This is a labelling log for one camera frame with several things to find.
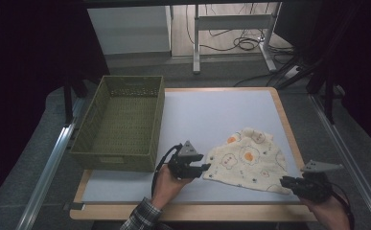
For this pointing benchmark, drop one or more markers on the white foam table mat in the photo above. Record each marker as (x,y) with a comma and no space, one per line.
(202,118)

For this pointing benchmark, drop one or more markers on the black tripod stand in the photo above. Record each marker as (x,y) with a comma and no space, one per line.
(328,96)

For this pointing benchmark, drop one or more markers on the grey tape piece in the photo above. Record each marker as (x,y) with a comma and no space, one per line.
(76,206)

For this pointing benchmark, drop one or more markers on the green plastic basket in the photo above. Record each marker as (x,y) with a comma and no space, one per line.
(122,127)

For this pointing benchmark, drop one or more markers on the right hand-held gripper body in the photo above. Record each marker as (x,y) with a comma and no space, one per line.
(314,188)

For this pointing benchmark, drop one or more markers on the white power strip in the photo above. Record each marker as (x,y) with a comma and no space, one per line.
(291,73)

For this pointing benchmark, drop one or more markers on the cream baby garment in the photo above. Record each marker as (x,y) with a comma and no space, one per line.
(247,159)

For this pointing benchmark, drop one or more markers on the black stand legs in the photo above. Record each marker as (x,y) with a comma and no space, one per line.
(68,102)

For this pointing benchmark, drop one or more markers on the dark curtain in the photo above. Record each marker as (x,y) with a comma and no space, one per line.
(359,64)
(23,80)

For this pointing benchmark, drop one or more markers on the white metal desk frame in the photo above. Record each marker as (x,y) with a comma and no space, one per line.
(231,22)

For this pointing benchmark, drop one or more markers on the person's left hand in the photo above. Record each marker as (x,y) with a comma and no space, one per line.
(165,188)

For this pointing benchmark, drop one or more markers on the white cabinet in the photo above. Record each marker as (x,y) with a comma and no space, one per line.
(128,28)

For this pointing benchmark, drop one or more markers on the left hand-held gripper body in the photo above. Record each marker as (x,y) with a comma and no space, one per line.
(180,166)

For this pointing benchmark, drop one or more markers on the aluminium rail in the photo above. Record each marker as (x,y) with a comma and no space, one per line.
(349,153)
(47,175)

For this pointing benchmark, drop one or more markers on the person's right hand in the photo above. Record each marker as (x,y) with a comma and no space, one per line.
(330,214)

